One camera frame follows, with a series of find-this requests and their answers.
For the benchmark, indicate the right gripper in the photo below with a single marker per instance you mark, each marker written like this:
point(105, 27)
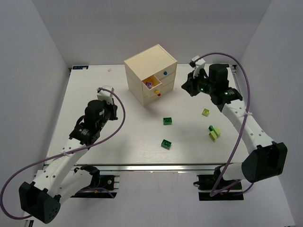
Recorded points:
point(189, 85)

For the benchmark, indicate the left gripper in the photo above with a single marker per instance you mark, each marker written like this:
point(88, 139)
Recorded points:
point(112, 109)

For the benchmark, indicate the lime lego brick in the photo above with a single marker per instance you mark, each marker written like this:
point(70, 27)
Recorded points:
point(205, 112)

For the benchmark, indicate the purple lego brick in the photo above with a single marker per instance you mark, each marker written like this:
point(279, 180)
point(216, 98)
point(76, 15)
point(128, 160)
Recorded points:
point(148, 85)

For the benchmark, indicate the cream drawer cabinet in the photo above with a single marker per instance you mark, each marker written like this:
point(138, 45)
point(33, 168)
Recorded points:
point(145, 64)

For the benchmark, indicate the green and lime lego stack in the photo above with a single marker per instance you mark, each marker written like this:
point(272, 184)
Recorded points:
point(214, 132)

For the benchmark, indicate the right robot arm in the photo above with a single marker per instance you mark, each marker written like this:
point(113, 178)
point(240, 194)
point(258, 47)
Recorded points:
point(266, 157)

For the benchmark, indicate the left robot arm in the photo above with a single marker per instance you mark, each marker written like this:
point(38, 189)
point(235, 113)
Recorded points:
point(43, 197)

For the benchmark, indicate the green lego brick near cabinet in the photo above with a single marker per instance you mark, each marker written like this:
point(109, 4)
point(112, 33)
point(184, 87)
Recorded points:
point(167, 121)

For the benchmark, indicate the green lego brick front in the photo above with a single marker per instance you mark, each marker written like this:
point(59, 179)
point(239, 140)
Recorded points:
point(166, 144)

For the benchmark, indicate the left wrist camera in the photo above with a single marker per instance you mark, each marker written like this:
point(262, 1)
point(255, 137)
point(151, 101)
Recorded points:
point(103, 95)

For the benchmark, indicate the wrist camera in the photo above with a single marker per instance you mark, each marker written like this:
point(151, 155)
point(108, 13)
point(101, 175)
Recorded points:
point(103, 95)
point(197, 63)

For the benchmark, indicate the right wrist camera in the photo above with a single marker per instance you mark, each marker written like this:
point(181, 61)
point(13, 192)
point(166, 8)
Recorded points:
point(197, 63)

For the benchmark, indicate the aluminium table rail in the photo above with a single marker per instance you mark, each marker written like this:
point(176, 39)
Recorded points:
point(152, 168)

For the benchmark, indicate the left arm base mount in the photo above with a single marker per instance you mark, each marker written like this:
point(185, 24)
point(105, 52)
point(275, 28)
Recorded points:
point(102, 185)

